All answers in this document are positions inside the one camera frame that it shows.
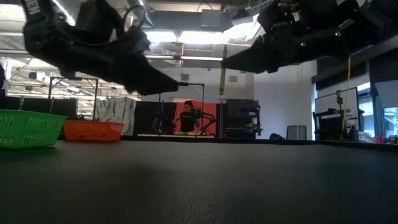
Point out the grey workbench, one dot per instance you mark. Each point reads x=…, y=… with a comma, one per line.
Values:
x=155, y=135

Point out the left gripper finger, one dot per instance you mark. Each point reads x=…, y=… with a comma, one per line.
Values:
x=149, y=81

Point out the black bag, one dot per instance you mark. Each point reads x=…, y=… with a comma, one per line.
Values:
x=276, y=136

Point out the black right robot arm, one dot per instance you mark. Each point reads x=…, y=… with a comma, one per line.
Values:
x=357, y=28

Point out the orange plastic basket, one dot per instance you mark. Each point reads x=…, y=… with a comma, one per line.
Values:
x=93, y=132

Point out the grey bin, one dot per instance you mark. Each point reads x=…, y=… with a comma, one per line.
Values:
x=297, y=132

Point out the person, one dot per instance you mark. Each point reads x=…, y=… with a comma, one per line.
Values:
x=187, y=119

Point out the ceiling light strip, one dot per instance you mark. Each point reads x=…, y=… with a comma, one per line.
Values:
x=199, y=58

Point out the green plastic basket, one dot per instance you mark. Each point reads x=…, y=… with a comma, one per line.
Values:
x=31, y=130

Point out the white board panel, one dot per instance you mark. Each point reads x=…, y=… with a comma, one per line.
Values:
x=342, y=99

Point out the patterned fabric curtain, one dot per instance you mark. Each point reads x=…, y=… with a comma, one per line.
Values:
x=115, y=115

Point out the yellow crayon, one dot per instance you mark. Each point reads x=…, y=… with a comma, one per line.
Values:
x=222, y=81

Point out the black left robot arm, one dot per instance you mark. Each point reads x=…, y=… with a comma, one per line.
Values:
x=46, y=40

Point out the black background robot arm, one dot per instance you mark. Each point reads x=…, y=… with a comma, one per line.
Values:
x=205, y=119

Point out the black equipment rack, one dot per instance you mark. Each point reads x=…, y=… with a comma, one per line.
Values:
x=242, y=107

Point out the grey ceiling box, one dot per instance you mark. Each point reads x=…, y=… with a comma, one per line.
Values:
x=211, y=18

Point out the black equipment cart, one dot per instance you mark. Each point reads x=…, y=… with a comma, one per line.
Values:
x=329, y=124

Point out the black frame stand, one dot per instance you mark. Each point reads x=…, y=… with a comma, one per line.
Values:
x=203, y=93
x=71, y=78

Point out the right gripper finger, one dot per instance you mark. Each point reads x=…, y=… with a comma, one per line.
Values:
x=248, y=60

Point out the black curtain panel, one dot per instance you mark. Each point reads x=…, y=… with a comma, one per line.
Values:
x=149, y=118
x=62, y=107

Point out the red backdrop cloth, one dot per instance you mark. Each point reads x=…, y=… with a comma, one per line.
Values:
x=210, y=107

